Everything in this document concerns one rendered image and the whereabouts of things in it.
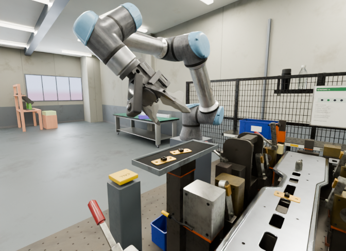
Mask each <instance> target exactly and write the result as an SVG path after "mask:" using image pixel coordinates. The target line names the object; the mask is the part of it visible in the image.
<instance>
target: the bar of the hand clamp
mask: <svg viewBox="0 0 346 251"><path fill-rule="evenodd" d="M268 126H270V128H271V140H272V146H276V147H277V149H278V145H277V138H276V126H278V127H280V123H279V122H278V123H277V124H276V123H275V122H271V123H270V124H268Z"/></svg>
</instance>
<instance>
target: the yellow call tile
mask: <svg viewBox="0 0 346 251"><path fill-rule="evenodd" d="M136 178H138V174H136V173H134V172H132V171H130V170H128V169H124V170H122V171H118V172H116V173H113V174H110V175H109V179H110V180H112V181H114V182H115V183H117V184H119V185H122V184H125V183H127V182H129V181H132V180H134V179H136Z"/></svg>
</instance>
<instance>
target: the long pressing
mask: <svg viewBox="0 0 346 251"><path fill-rule="evenodd" d="M301 159H302V160H303V161H302V163H303V168H302V170H296V169H295V164H296V161H297V160H301ZM328 169H329V160H328V159H326V158H324V157H318V156H312V155H307V154H301V153H295V152H290V151H286V152H285V153H284V154H283V156H282V157H281V158H280V159H279V161H278V162H277V163H276V165H275V166H274V167H273V171H274V172H275V173H277V174H278V175H280V176H281V177H282V179H281V181H280V183H279V185H278V186H272V187H262V188H261V189H260V190H259V191H258V192H257V194H256V195H255V197H254V198H253V199H252V201H251V202H250V203H249V205H248V206H247V207H246V209H245V210H244V211H243V213H242V214H241V215H240V217H239V218H238V219H237V221H236V222H235V223H234V225H233V226H232V227H231V229H230V230H229V231H228V233H227V234H226V236H225V237H224V238H223V240H222V241H221V242H220V243H219V245H218V246H217V248H216V249H215V250H214V251H265V250H263V249H261V248H260V246H259V245H260V243H261V241H262V238H263V236H264V234H265V233H266V232H267V233H270V234H272V235H274V236H276V237H277V240H276V243H275V245H274V248H273V251H315V240H316V230H317V219H318V209H319V198H320V188H321V187H324V186H326V185H328ZM294 172H295V173H299V174H300V176H295V175H293V173H294ZM291 178H293V179H296V180H298V183H297V184H296V183H292V182H290V179H291ZM287 185H290V186H294V187H295V191H294V193H293V196H296V197H299V198H301V201H300V203H297V202H294V201H290V200H288V201H290V204H289V207H288V210H287V212H286V214H282V213H279V212H277V211H276V208H277V206H278V204H279V202H280V200H281V199H284V198H281V197H279V196H275V195H274V192H275V191H279V192H283V193H284V191H285V189H286V187H287ZM285 200H287V199H285ZM264 206H265V207H264ZM274 214H276V215H278V216H281V217H283V218H284V221H283V224H282V227H281V229H277V228H274V227H272V226H270V225H269V223H270V221H271V219H272V217H273V215H274ZM297 219H299V220H297ZM242 242H244V243H245V245H243V244H242Z"/></svg>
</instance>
